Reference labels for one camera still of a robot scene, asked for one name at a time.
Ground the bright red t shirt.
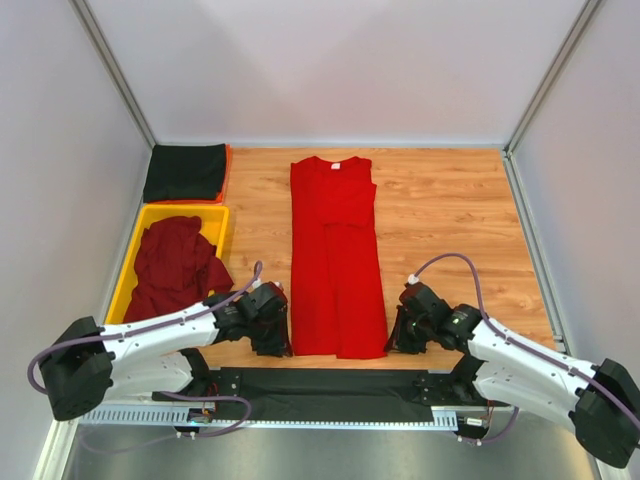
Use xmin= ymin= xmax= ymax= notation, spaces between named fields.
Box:
xmin=290 ymin=157 xmax=387 ymax=360

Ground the slotted grey cable duct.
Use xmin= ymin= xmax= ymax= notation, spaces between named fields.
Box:
xmin=78 ymin=405 xmax=460 ymax=429

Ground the aluminium corner post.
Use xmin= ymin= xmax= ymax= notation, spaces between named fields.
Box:
xmin=68 ymin=0 xmax=157 ymax=147
xmin=503 ymin=0 xmax=609 ymax=154

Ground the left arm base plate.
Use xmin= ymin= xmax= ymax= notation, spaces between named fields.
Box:
xmin=151 ymin=368 xmax=243 ymax=401

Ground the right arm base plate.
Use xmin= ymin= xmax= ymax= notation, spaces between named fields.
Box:
xmin=412 ymin=371 xmax=487 ymax=407

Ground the yellow plastic bin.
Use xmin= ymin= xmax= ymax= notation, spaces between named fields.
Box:
xmin=104 ymin=203 xmax=230 ymax=324

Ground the right aluminium corner post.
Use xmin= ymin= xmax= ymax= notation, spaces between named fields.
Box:
xmin=503 ymin=0 xmax=609 ymax=154

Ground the dark red t shirt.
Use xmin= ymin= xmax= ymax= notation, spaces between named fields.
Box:
xmin=123 ymin=216 xmax=234 ymax=323

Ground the left aluminium corner post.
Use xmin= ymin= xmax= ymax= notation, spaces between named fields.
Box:
xmin=68 ymin=0 xmax=157 ymax=147

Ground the black cloth strip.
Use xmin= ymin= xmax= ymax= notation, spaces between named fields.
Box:
xmin=235 ymin=368 xmax=435 ymax=422

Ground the folded black t shirt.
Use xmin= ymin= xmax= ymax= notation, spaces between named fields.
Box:
xmin=142 ymin=143 xmax=228 ymax=204

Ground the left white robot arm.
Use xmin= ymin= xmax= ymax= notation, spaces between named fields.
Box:
xmin=28 ymin=282 xmax=292 ymax=421

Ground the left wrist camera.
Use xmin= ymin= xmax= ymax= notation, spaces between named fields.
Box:
xmin=250 ymin=282 xmax=288 ymax=312

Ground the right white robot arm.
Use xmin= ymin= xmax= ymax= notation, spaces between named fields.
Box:
xmin=386 ymin=282 xmax=639 ymax=469

